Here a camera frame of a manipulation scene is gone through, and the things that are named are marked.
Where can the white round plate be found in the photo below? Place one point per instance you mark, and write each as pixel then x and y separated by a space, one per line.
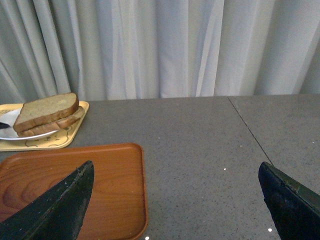
pixel 9 134

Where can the brown wooden tray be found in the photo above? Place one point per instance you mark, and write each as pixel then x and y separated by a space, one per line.
pixel 118 207

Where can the bread slice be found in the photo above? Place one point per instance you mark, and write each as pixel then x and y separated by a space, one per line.
pixel 53 126
pixel 45 111

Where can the yellow bear tray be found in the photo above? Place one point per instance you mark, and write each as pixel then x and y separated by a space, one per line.
pixel 60 139

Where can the grey pleated curtain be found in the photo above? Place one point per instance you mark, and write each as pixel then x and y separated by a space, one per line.
pixel 146 49

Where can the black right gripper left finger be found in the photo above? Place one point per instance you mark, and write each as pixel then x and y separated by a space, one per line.
pixel 57 214

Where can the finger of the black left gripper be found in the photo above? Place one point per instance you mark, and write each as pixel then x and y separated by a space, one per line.
pixel 4 125

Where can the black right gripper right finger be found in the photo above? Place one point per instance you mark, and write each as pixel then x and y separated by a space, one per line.
pixel 294 208

